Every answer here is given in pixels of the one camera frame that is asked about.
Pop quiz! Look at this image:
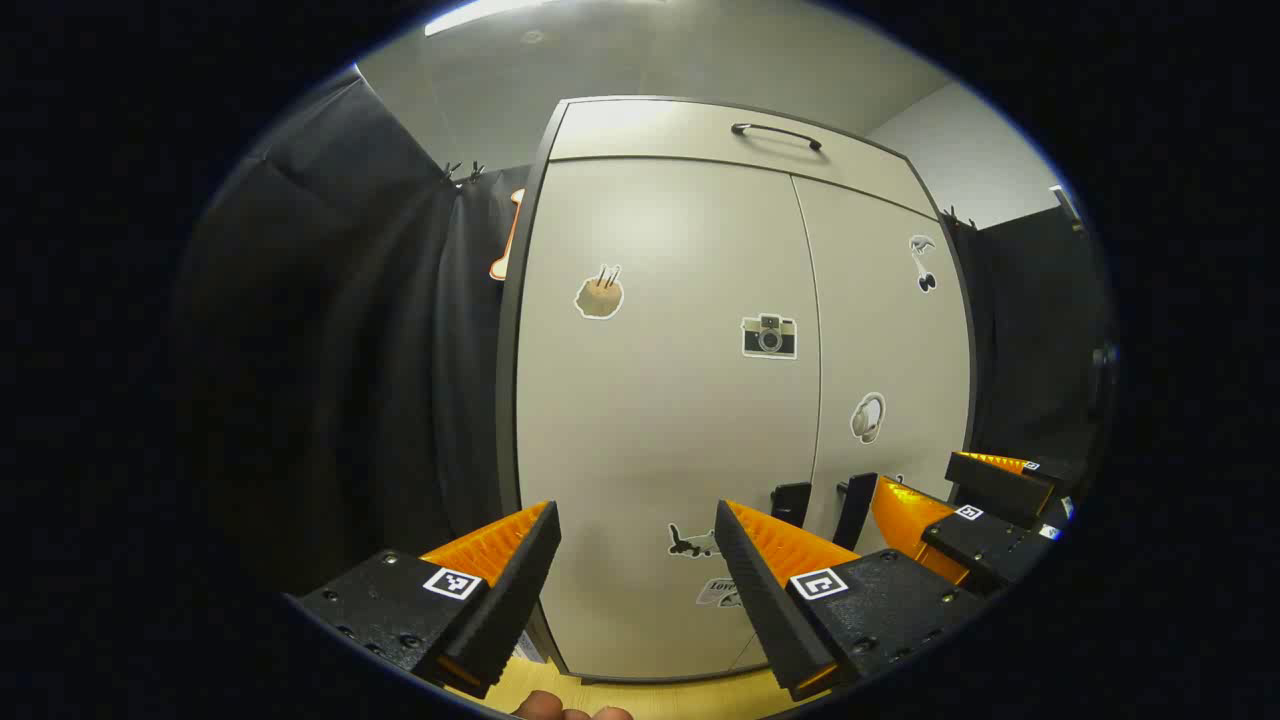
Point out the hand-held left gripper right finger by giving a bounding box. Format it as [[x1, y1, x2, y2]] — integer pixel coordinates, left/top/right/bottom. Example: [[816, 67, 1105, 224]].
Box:
[[714, 499, 988, 702]]

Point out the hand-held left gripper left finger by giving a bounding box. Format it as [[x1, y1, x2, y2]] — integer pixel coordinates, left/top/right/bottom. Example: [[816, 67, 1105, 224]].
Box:
[[288, 500, 563, 700]]

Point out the black door handle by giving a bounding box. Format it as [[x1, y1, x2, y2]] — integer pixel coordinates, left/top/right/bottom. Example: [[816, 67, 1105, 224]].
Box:
[[771, 481, 814, 530], [834, 472, 880, 553]]

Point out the headphone sticker cabinet door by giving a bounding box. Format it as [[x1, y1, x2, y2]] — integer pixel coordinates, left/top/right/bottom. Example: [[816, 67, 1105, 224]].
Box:
[[790, 175, 973, 561]]

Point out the white double-door shoe cabinet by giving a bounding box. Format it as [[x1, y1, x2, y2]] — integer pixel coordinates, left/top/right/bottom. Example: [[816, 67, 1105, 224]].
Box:
[[495, 95, 981, 686]]

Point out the camera sticker cabinet door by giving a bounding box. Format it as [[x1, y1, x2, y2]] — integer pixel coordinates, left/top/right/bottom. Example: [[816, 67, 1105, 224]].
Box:
[[515, 155, 823, 681]]

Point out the white cabinet top panel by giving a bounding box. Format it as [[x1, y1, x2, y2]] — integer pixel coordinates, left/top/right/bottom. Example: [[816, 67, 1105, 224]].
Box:
[[548, 98, 937, 217]]

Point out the black equipment stand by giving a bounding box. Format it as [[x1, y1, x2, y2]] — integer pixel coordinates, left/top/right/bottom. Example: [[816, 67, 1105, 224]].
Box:
[[1048, 183, 1119, 426]]

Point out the black curved bar handle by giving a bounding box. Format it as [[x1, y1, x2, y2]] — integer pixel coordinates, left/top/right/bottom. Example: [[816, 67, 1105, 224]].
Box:
[[730, 122, 824, 154]]

